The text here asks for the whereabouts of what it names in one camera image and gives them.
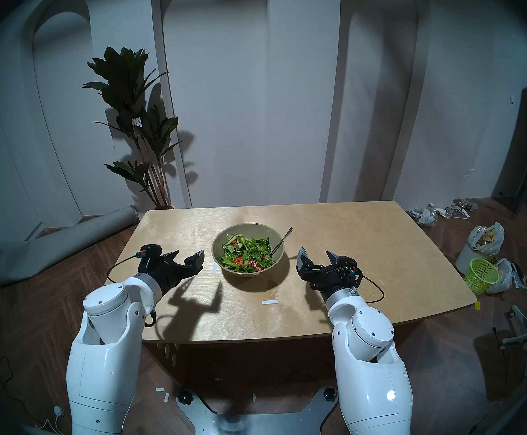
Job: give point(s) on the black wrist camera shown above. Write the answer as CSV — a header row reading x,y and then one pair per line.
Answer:
x,y
346,262
151,251

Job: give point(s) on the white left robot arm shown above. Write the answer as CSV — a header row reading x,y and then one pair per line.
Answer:
x,y
105,370

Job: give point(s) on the white floor plug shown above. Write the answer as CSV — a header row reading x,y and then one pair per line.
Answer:
x,y
58,410

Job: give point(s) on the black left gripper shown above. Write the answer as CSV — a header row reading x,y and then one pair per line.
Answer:
x,y
166,271

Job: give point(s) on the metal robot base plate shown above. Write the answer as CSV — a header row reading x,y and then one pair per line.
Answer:
x,y
254,422

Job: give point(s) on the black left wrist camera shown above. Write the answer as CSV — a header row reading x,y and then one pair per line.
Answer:
x,y
151,251

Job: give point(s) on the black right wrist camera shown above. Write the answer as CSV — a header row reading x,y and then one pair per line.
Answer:
x,y
346,262

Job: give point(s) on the pile of litter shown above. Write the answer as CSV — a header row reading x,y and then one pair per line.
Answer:
x,y
426,215

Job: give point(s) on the green salad with tomato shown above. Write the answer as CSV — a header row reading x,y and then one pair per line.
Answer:
x,y
245,255

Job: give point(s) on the rolled grey mat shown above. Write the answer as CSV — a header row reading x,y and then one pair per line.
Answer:
x,y
46,250

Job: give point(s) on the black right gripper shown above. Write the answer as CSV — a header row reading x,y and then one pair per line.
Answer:
x,y
331,280

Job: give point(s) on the green plastic basket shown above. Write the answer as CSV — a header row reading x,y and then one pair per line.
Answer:
x,y
481,275

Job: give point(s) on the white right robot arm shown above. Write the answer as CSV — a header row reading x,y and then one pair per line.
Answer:
x,y
372,384

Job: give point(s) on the metal serving utensil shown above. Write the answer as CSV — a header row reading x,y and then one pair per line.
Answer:
x,y
282,240

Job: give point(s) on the beige ceramic salad bowl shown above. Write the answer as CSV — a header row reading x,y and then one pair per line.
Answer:
x,y
227,232

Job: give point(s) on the white plastic bag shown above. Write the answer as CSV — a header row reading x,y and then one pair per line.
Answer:
x,y
504,275

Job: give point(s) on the black base knob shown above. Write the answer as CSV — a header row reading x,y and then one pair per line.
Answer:
x,y
330,393
184,397

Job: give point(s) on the tall dark green potted plant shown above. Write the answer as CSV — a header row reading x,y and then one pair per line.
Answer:
x,y
125,89

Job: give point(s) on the white bin with trash bag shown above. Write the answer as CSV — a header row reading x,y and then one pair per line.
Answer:
x,y
483,241

